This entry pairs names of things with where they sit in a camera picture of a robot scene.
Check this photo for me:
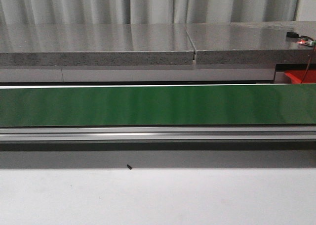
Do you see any green conveyor belt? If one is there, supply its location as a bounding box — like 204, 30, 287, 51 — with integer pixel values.
0, 84, 316, 127

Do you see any grey stone counter slab right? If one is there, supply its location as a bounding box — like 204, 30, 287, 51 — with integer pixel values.
186, 21, 316, 65

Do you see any grey stone counter slab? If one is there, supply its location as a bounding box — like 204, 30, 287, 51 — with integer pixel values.
0, 24, 195, 66
186, 21, 316, 65

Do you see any grey stone counter slab left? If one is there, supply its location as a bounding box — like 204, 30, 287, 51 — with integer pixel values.
0, 24, 195, 66

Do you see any red plastic tray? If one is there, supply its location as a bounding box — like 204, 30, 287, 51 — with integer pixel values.
285, 70, 316, 84

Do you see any small sensor circuit board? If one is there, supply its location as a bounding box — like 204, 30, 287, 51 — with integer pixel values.
286, 32, 316, 47

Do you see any white pleated curtain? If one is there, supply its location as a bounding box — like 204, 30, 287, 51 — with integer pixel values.
0, 0, 316, 24

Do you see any aluminium conveyor frame rail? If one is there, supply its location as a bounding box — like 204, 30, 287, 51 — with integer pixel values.
0, 126, 316, 142

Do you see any red black sensor wire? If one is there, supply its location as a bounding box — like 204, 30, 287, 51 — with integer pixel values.
300, 34, 316, 84

